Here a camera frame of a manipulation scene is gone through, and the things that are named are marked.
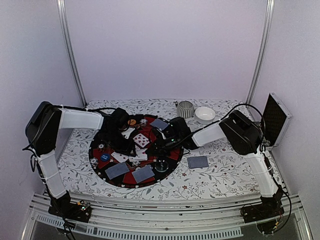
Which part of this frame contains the aluminium frame post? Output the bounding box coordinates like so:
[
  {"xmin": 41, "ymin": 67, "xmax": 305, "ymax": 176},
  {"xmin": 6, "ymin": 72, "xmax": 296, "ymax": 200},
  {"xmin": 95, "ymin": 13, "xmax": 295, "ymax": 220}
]
[
  {"xmin": 245, "ymin": 0, "xmax": 275, "ymax": 104},
  {"xmin": 56, "ymin": 0, "xmax": 87, "ymax": 107}
]

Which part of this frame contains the king of diamonds card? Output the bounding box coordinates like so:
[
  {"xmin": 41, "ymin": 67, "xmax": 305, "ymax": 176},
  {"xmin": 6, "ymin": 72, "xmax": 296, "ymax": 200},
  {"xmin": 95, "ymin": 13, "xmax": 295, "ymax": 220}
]
[{"xmin": 128, "ymin": 148, "xmax": 148, "ymax": 162}]

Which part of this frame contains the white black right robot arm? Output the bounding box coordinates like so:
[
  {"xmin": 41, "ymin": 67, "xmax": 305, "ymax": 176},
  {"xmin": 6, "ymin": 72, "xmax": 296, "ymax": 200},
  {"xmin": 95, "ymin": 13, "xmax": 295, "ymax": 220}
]
[{"xmin": 146, "ymin": 107, "xmax": 285, "ymax": 220}]

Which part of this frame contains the red black chip stack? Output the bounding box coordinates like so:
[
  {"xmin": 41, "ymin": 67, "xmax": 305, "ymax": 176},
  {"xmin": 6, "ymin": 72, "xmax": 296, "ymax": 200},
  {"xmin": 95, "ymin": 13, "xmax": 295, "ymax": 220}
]
[{"xmin": 97, "ymin": 144, "xmax": 105, "ymax": 152}]

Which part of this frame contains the left aluminium frame post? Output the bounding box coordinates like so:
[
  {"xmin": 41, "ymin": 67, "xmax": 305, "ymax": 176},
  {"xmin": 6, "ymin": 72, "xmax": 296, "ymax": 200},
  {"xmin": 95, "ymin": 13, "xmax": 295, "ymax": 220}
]
[{"xmin": 56, "ymin": 0, "xmax": 87, "ymax": 107}]

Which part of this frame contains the orange big blind button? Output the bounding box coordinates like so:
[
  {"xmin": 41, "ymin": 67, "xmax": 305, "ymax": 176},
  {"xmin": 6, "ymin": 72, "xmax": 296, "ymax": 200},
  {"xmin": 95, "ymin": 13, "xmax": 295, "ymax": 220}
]
[{"xmin": 127, "ymin": 119, "xmax": 137, "ymax": 126}]

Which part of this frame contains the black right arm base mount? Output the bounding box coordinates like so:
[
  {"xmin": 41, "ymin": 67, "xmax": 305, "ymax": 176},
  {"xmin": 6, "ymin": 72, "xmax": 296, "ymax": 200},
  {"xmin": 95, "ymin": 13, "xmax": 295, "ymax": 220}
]
[{"xmin": 240, "ymin": 195, "xmax": 293, "ymax": 236}]

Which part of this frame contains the right aluminium frame post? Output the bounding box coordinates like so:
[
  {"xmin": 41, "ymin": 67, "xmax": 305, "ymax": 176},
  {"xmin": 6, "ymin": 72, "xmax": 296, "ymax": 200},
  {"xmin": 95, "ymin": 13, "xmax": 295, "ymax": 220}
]
[{"xmin": 245, "ymin": 0, "xmax": 275, "ymax": 104}]

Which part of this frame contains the hearts number card face-up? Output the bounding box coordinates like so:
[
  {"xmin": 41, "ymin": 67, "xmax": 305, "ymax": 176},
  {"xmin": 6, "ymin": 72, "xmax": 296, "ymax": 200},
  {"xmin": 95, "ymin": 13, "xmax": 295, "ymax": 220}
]
[{"xmin": 133, "ymin": 133, "xmax": 150, "ymax": 148}]

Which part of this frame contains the blue playing card deck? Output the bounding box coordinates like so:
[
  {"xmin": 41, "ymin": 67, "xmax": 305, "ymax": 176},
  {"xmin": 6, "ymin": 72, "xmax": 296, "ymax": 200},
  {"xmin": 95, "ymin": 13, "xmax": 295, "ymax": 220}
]
[{"xmin": 187, "ymin": 156, "xmax": 209, "ymax": 169}]

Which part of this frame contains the white ceramic bowl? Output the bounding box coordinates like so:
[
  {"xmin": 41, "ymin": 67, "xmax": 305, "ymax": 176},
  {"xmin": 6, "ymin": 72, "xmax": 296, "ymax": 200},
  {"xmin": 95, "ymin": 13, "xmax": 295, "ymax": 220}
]
[{"xmin": 194, "ymin": 106, "xmax": 216, "ymax": 125}]

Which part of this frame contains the aluminium poker chip case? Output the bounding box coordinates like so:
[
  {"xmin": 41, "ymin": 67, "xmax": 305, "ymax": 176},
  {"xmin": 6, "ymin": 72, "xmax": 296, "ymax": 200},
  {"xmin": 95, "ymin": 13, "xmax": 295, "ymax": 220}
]
[{"xmin": 261, "ymin": 92, "xmax": 292, "ymax": 150}]

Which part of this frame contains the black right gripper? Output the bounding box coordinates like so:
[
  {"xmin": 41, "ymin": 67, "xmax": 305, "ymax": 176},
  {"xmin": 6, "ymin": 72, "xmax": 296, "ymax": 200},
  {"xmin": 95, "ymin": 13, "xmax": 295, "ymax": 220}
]
[{"xmin": 145, "ymin": 134, "xmax": 182, "ymax": 157}]

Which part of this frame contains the striped grey ceramic mug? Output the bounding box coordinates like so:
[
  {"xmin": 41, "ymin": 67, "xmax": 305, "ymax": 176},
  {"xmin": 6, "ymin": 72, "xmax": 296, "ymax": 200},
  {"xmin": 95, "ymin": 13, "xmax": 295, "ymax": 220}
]
[{"xmin": 174, "ymin": 100, "xmax": 195, "ymax": 119}]

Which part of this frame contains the round red black poker mat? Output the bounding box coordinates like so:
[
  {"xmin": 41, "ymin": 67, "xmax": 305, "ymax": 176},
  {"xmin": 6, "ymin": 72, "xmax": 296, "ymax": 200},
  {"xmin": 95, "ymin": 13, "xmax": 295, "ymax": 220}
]
[{"xmin": 88, "ymin": 114, "xmax": 184, "ymax": 189}]

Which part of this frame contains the blue small blind button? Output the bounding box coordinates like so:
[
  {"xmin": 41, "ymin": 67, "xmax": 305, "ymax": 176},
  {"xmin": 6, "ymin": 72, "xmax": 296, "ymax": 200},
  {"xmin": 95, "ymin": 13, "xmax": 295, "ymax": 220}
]
[{"xmin": 100, "ymin": 153, "xmax": 110, "ymax": 162}]

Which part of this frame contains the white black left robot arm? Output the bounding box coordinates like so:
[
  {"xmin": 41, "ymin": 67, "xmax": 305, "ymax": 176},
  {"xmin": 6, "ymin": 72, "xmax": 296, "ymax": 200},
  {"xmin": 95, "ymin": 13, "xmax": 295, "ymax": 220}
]
[{"xmin": 24, "ymin": 101, "xmax": 136, "ymax": 220}]

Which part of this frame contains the face-down card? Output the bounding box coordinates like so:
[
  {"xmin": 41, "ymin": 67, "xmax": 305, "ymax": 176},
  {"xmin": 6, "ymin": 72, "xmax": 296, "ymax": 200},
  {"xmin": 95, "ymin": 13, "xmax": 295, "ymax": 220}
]
[
  {"xmin": 132, "ymin": 165, "xmax": 155, "ymax": 183},
  {"xmin": 105, "ymin": 162, "xmax": 130, "ymax": 180},
  {"xmin": 150, "ymin": 118, "xmax": 169, "ymax": 131}
]

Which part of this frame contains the diamonds number card face-up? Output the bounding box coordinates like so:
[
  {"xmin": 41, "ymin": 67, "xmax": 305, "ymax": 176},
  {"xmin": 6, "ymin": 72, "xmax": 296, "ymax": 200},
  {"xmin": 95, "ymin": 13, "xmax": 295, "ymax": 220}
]
[{"xmin": 111, "ymin": 151, "xmax": 129, "ymax": 163}]

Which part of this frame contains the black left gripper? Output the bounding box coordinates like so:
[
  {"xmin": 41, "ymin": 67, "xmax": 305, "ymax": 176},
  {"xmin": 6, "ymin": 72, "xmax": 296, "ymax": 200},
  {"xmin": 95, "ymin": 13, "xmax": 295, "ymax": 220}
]
[{"xmin": 103, "ymin": 128, "xmax": 138, "ymax": 157}]

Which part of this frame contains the aluminium front rail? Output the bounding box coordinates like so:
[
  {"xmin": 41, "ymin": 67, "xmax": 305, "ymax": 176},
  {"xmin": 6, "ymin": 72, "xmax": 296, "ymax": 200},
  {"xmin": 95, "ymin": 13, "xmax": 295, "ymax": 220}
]
[{"xmin": 20, "ymin": 193, "xmax": 316, "ymax": 240}]

